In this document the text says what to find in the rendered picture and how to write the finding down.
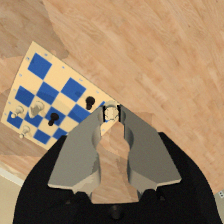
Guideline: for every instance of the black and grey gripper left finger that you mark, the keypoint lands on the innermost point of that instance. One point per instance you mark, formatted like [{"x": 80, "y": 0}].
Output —
[{"x": 72, "y": 164}]

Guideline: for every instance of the black pawn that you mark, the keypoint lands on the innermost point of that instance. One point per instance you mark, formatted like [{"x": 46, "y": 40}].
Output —
[
  {"x": 54, "y": 117},
  {"x": 89, "y": 102}
]

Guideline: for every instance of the blue and cream chessboard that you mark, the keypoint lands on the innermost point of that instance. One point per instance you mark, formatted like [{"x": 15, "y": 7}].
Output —
[{"x": 46, "y": 78}]

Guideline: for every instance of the white pawn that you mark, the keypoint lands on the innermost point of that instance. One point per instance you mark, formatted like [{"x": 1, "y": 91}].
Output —
[
  {"x": 26, "y": 129},
  {"x": 19, "y": 109}
]

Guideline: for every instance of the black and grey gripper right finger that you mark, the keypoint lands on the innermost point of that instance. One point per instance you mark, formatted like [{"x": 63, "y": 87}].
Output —
[{"x": 156, "y": 162}]

